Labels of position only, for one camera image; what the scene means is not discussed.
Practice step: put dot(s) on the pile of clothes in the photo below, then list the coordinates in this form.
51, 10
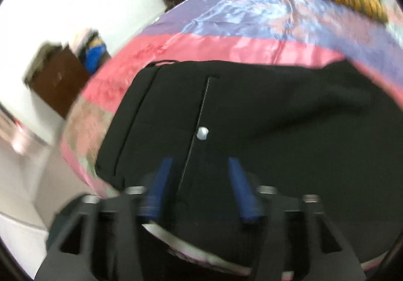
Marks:
93, 51

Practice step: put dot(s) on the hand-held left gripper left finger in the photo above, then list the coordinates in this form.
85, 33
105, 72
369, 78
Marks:
160, 186

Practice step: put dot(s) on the pink and purple satin bedspread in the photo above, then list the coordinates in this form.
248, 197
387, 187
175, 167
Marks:
252, 16

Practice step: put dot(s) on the brown cabinet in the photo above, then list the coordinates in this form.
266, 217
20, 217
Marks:
58, 79

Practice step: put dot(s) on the black pants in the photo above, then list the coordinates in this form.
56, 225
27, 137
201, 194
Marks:
283, 142

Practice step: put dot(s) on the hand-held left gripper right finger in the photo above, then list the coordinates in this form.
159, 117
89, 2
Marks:
242, 189

